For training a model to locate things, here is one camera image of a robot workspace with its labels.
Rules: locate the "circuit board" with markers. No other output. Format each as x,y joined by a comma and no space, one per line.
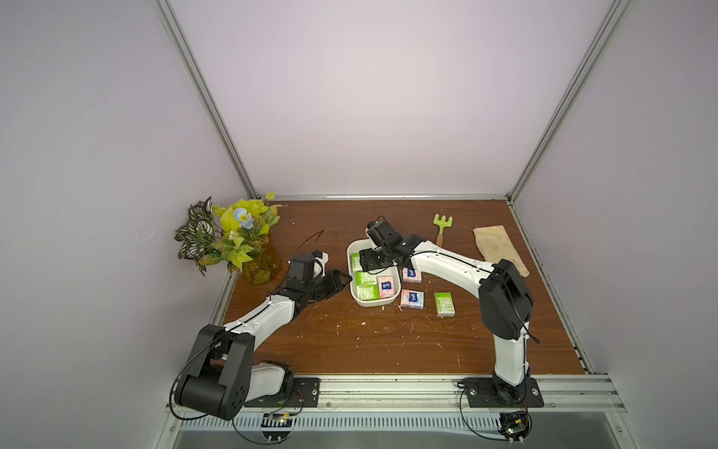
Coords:
515,427
277,427

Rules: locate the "aluminium front rail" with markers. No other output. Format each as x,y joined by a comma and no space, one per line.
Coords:
444,393

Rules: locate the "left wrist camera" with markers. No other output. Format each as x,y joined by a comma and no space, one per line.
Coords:
320,260

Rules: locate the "right circuit board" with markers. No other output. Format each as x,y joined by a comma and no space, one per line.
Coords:
515,427

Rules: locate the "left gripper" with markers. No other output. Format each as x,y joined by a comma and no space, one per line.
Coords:
335,284

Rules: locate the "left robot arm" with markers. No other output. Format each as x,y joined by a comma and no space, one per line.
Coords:
220,376

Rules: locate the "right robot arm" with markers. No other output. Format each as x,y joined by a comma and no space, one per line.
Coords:
506,304

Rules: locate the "green tissue pack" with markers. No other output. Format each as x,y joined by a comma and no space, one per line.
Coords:
444,304
367,292
365,278
355,260

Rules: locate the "green toy rake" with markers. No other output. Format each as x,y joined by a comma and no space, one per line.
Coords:
441,222

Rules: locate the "white storage box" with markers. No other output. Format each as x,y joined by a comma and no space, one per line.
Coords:
355,247

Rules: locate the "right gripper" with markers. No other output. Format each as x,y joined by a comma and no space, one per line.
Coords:
376,258

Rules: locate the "beige work glove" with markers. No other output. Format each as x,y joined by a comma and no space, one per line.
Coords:
494,243

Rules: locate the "left circuit board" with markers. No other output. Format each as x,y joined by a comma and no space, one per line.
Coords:
277,427

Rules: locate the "artificial plant in vase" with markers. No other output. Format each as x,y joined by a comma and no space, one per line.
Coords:
237,236

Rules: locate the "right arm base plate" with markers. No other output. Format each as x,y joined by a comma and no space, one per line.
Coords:
484,392

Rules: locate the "pink tissue pack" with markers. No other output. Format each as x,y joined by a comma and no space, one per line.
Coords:
387,287
412,275
412,299

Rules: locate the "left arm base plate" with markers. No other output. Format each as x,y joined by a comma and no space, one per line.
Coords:
303,393

